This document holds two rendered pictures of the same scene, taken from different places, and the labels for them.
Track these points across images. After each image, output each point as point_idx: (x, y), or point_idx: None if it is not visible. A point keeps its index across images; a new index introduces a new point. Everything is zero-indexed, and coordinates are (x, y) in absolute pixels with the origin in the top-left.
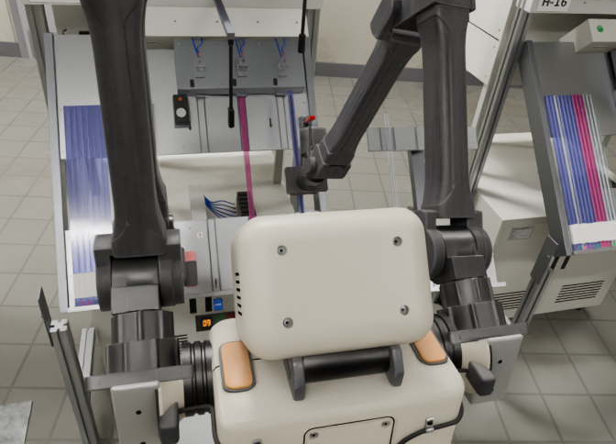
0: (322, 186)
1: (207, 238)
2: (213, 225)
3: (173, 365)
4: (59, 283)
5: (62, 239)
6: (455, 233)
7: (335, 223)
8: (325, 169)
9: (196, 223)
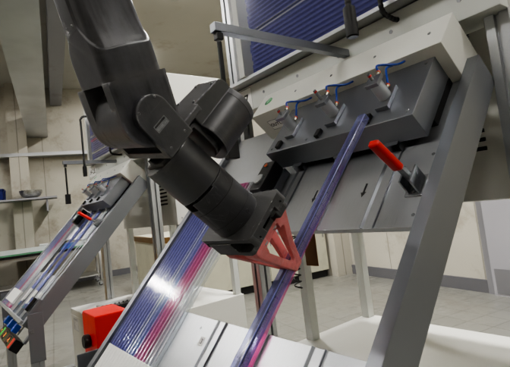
0: (247, 230)
1: (203, 350)
2: (220, 331)
3: None
4: (99, 347)
5: (129, 305)
6: None
7: None
8: (87, 106)
9: (209, 323)
